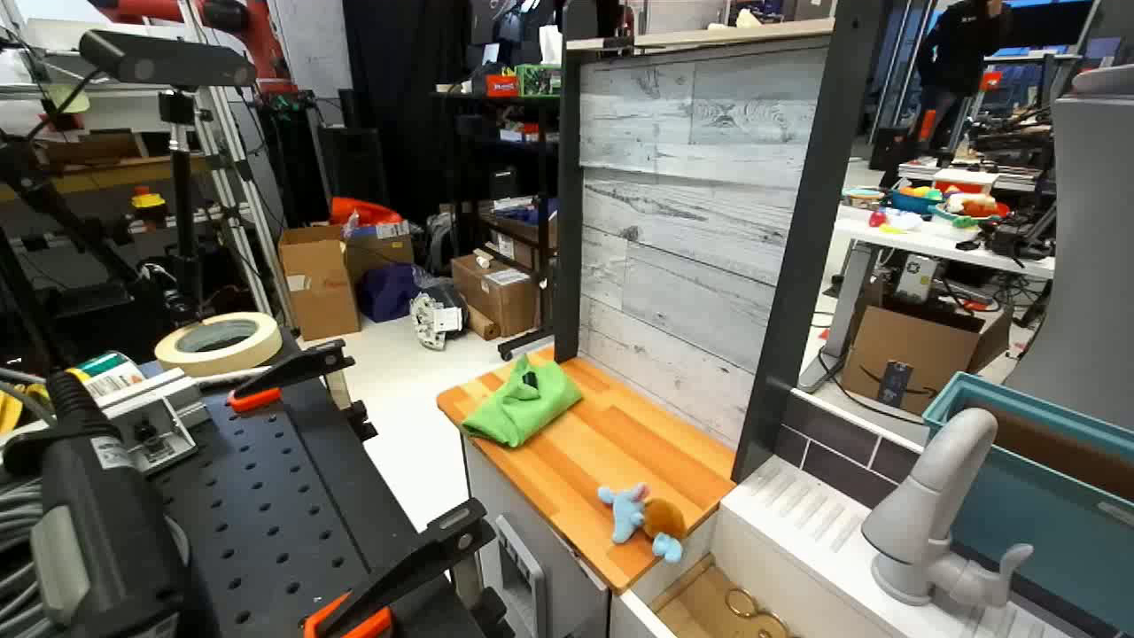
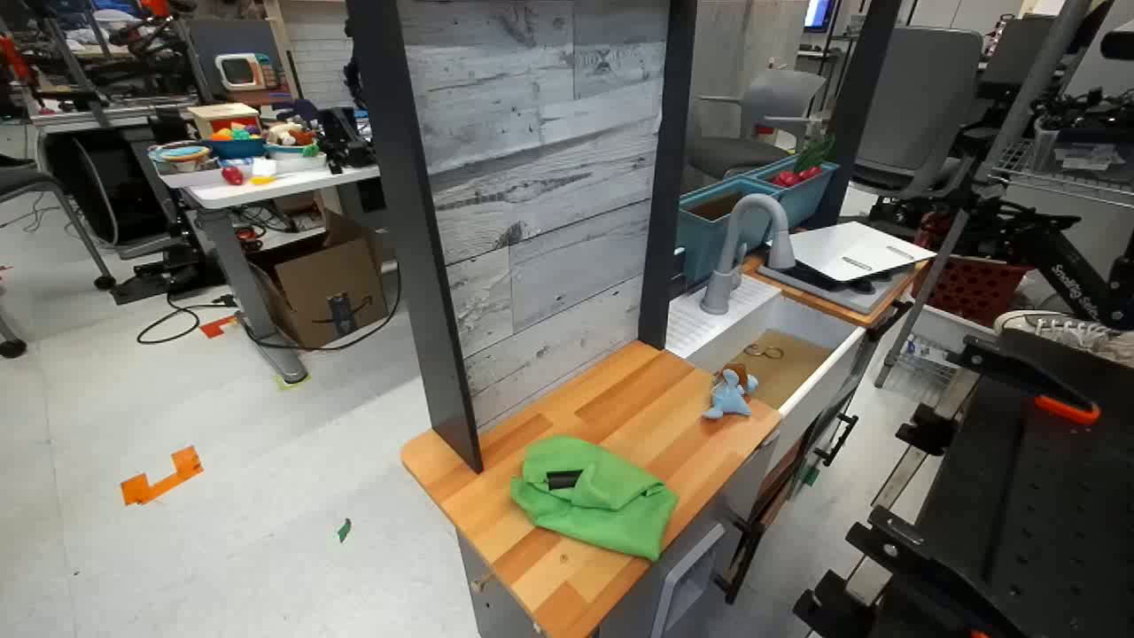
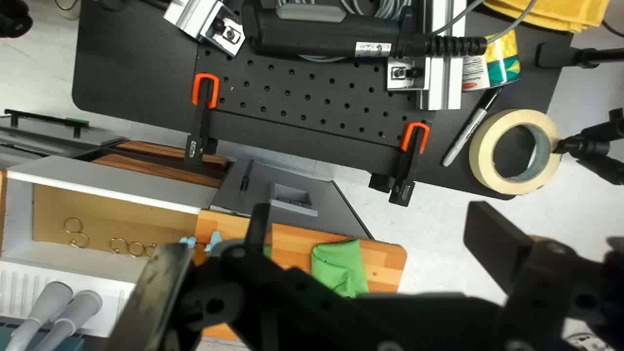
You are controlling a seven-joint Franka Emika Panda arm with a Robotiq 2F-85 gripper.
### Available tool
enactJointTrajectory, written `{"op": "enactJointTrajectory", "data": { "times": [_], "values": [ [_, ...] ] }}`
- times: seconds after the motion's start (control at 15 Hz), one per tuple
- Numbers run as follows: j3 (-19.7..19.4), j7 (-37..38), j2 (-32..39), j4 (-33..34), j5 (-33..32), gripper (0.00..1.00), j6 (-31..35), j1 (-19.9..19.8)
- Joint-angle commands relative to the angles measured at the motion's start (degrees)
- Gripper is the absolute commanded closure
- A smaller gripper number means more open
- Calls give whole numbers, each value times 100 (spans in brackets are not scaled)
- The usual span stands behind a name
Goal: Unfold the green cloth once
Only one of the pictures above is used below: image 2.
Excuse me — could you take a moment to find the wide black frame post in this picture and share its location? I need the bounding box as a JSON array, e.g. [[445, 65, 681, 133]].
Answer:
[[345, 0, 486, 476]]

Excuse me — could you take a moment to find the blue plastic bin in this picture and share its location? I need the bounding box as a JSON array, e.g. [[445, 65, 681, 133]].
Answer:
[[678, 155, 845, 289]]

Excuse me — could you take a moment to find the blue plush toy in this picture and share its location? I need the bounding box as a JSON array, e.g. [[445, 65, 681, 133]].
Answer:
[[703, 364, 763, 424]]

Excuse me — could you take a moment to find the white office table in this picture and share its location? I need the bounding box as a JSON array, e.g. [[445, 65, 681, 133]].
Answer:
[[152, 150, 385, 387]]

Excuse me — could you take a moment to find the white plastic tray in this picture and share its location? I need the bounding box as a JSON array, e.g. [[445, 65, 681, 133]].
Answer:
[[788, 219, 939, 289]]

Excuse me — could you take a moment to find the red plastic crate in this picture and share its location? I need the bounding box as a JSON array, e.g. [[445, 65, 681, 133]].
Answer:
[[923, 253, 1031, 330]]

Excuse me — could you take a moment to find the slim black frame post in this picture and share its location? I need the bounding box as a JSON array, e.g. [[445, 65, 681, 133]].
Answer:
[[633, 0, 703, 352]]

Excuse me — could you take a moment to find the orange clamp handle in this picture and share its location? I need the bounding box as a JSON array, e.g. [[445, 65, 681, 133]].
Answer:
[[1031, 389, 1107, 434]]

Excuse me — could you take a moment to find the gray cabinet door handle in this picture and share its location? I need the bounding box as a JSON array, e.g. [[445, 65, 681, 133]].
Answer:
[[653, 522, 729, 638]]

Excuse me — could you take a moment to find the green microfiber cloth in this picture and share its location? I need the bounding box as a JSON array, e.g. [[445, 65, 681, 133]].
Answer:
[[508, 434, 681, 563]]

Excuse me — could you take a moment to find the white sink basin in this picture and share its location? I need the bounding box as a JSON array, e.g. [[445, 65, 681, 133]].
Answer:
[[666, 277, 870, 479]]

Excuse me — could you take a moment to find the gray toy faucet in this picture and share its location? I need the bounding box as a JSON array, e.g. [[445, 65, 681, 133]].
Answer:
[[698, 190, 801, 318]]

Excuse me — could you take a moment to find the gray wood-look backdrop panel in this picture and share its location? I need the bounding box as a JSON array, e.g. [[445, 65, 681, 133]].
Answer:
[[394, 0, 672, 435]]

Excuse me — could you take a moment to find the wooden board under tray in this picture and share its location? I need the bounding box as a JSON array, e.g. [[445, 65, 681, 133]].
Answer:
[[742, 253, 923, 333]]

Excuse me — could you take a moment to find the black floor cable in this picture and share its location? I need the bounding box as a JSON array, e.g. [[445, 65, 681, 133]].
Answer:
[[130, 294, 244, 352]]

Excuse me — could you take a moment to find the black metal equipment stand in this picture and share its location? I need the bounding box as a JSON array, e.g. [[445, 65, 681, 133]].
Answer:
[[790, 330, 1134, 638]]

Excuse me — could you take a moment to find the brown cardboard box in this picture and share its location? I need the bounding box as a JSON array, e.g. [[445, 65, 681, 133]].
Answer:
[[249, 216, 394, 352]]

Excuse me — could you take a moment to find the brown cardboard sheet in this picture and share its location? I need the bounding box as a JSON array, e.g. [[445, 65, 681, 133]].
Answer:
[[723, 330, 835, 413]]

